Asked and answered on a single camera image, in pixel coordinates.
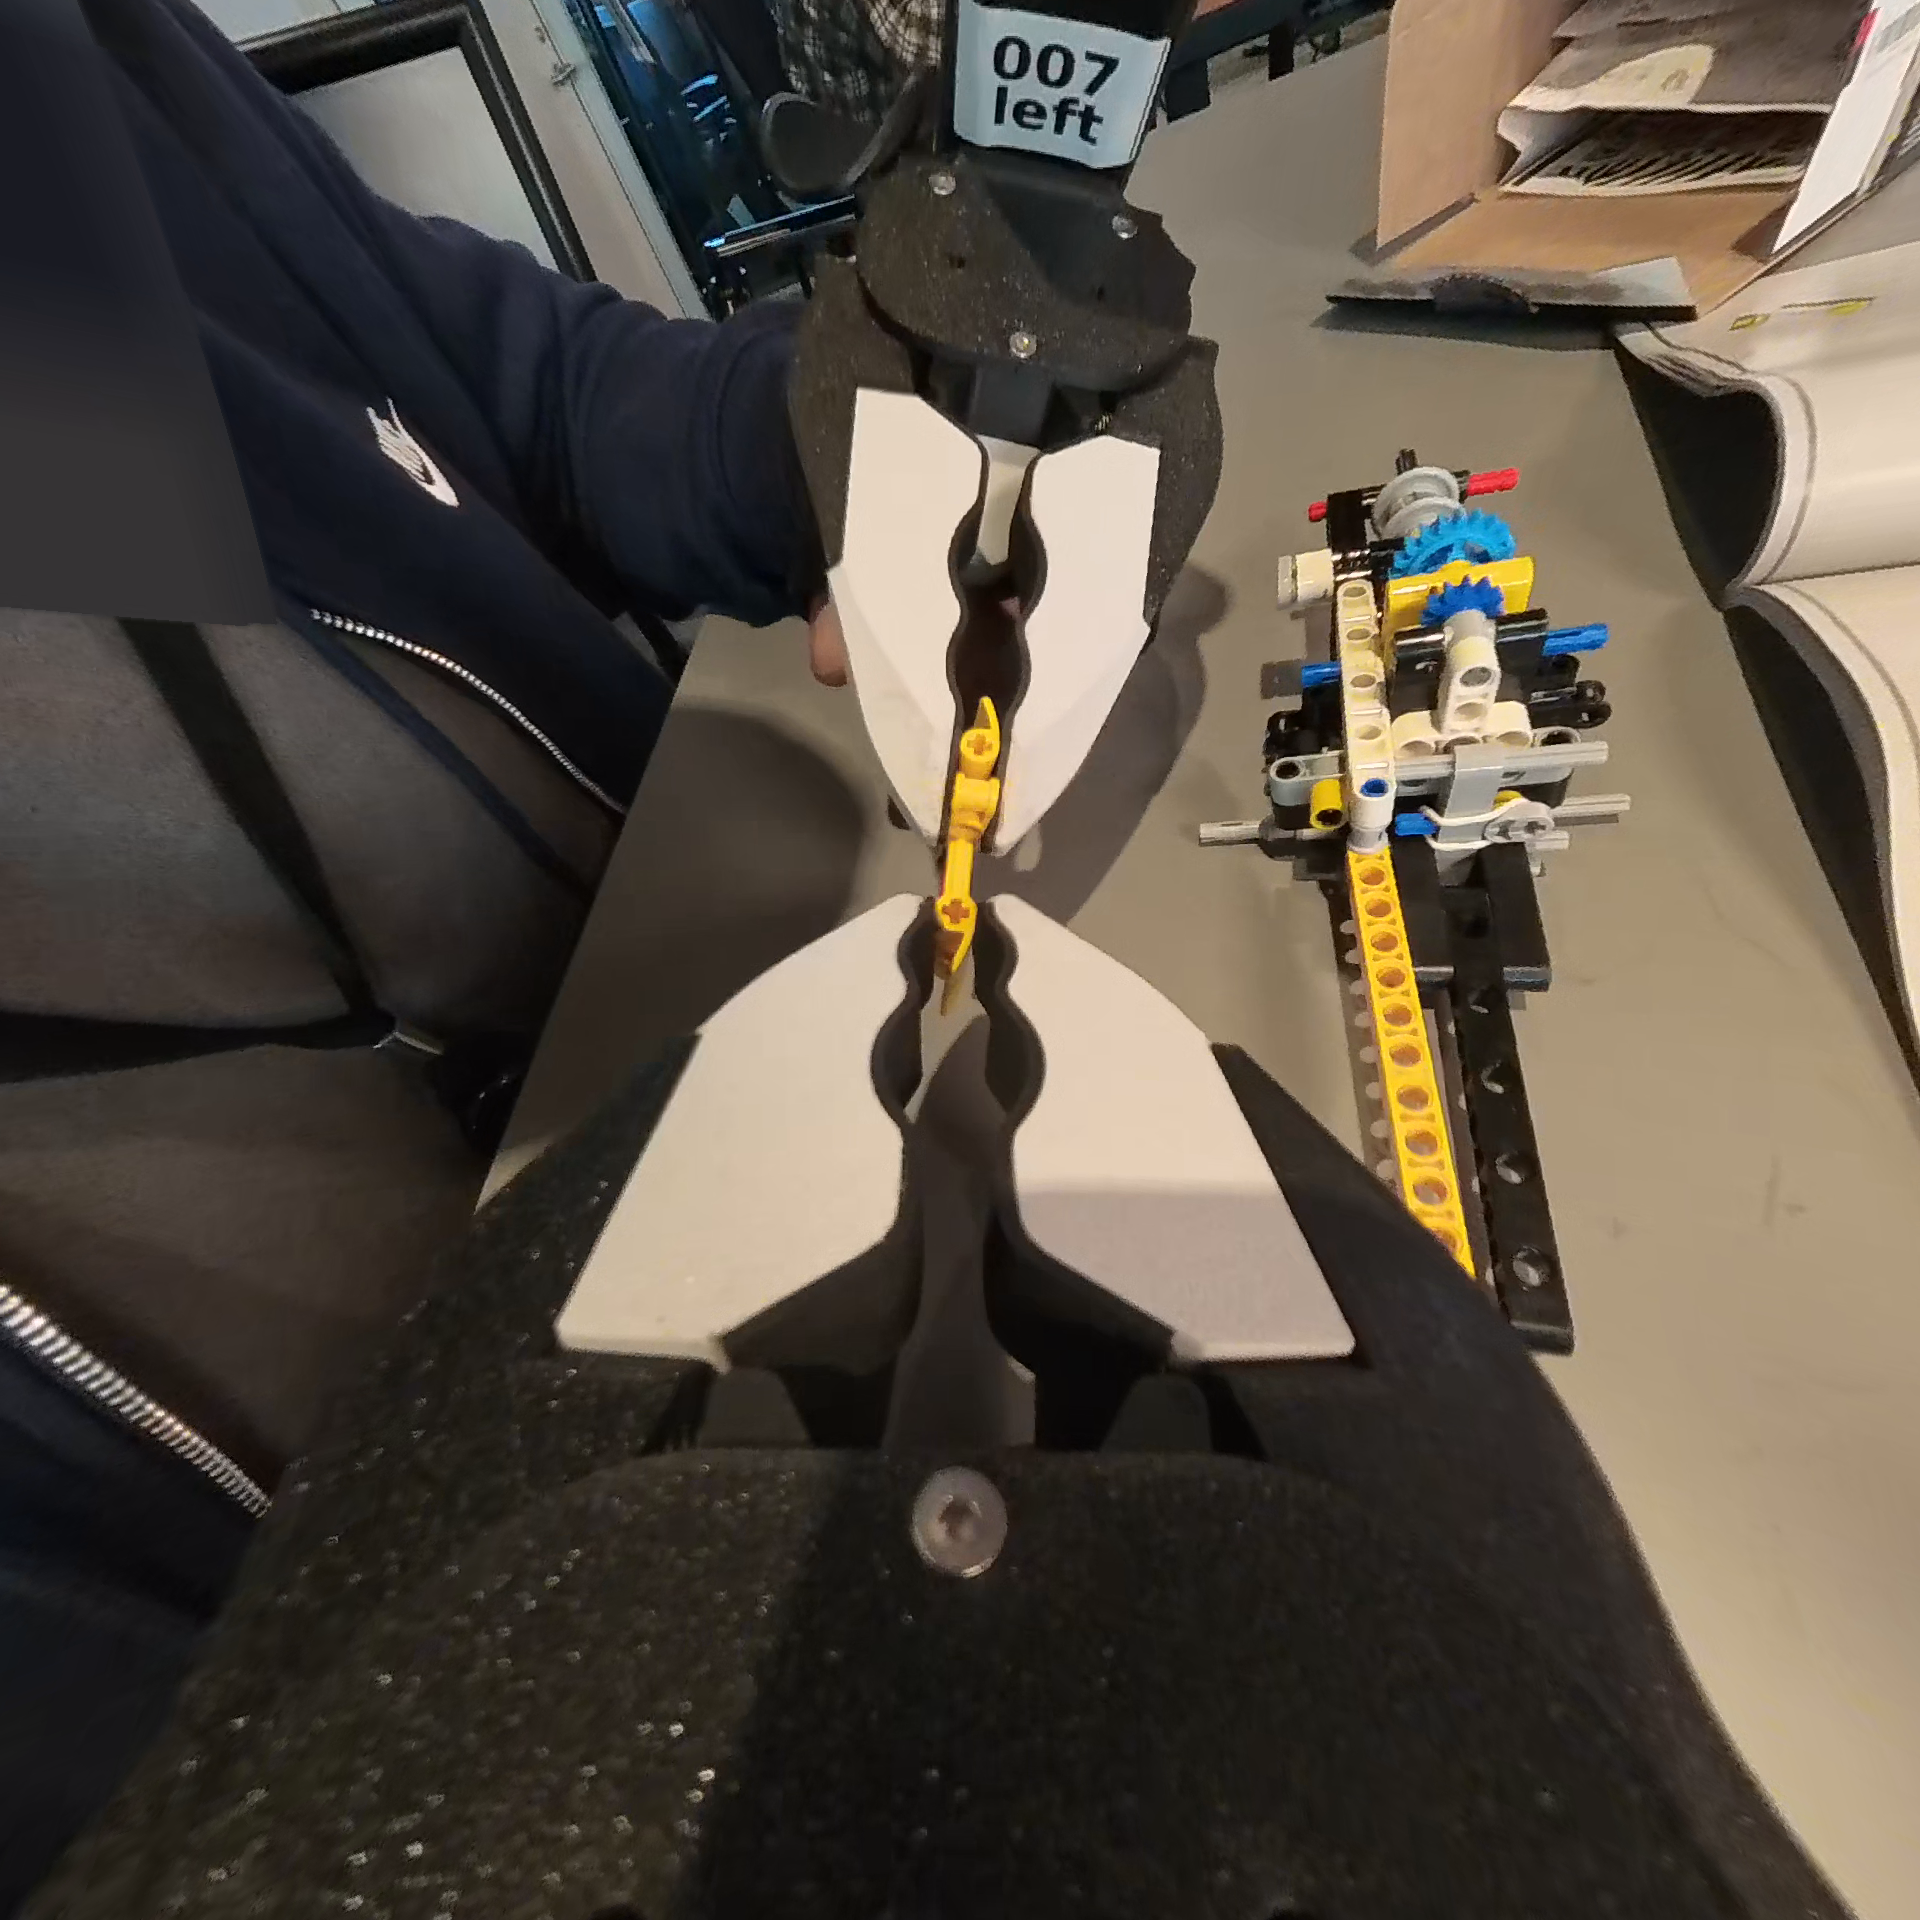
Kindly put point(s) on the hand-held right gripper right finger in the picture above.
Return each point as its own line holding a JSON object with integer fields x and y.
{"x": 1155, "y": 1184}

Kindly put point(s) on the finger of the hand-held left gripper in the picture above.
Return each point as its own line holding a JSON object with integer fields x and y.
{"x": 901, "y": 599}
{"x": 1088, "y": 599}

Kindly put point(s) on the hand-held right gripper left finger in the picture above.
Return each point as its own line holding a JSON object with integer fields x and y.
{"x": 763, "y": 1170}

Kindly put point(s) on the yellow lego connector with axle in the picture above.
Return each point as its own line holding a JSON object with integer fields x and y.
{"x": 979, "y": 764}

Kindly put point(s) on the person's left forearm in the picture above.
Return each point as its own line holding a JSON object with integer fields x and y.
{"x": 662, "y": 450}

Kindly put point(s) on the lego vehicle model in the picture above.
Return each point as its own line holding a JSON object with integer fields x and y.
{"x": 1441, "y": 750}

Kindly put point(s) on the cardboard lego box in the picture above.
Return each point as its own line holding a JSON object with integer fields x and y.
{"x": 1501, "y": 182}

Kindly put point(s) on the person's left hand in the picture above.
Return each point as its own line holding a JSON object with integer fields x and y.
{"x": 827, "y": 646}

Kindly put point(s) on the printed paper bags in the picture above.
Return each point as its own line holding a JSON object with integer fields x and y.
{"x": 1650, "y": 90}

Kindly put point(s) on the black-framed panel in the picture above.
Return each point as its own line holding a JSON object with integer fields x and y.
{"x": 405, "y": 136}

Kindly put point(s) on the open instruction booklet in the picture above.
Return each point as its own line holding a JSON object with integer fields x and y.
{"x": 1830, "y": 481}

